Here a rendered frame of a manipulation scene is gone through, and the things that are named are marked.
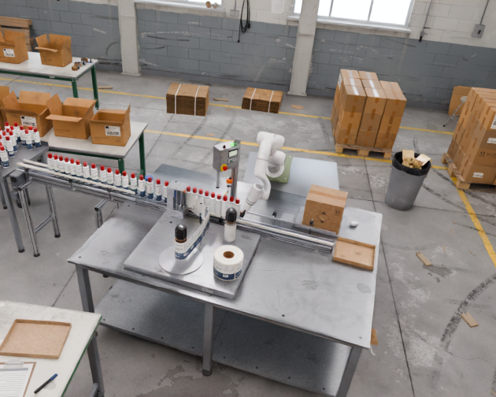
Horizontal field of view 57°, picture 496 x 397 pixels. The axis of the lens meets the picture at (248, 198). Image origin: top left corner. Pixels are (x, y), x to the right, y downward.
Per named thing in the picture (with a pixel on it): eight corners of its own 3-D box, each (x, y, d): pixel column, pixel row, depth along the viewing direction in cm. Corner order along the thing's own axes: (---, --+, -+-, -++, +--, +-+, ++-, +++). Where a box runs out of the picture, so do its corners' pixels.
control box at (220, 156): (212, 167, 350) (212, 145, 340) (230, 161, 360) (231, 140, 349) (220, 173, 344) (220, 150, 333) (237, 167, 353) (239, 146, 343)
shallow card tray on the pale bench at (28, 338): (-2, 355, 255) (-4, 351, 253) (16, 322, 274) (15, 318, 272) (58, 359, 256) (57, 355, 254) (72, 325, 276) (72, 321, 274)
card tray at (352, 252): (332, 260, 341) (333, 256, 339) (336, 239, 362) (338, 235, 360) (372, 270, 335) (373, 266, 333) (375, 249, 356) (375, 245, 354)
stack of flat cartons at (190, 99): (165, 113, 735) (165, 94, 717) (171, 100, 780) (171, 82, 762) (205, 116, 736) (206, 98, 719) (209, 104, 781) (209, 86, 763)
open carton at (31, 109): (3, 138, 465) (-6, 103, 444) (24, 120, 502) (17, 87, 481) (40, 142, 464) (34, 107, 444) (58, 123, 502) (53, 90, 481)
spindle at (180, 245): (172, 261, 317) (172, 228, 301) (177, 253, 324) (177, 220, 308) (184, 264, 315) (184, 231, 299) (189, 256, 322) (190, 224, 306)
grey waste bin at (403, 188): (383, 210, 552) (397, 166, 518) (379, 191, 588) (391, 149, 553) (419, 215, 550) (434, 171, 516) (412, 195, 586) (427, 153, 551)
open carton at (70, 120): (45, 141, 466) (38, 107, 445) (66, 120, 510) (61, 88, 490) (87, 146, 465) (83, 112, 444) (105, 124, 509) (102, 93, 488)
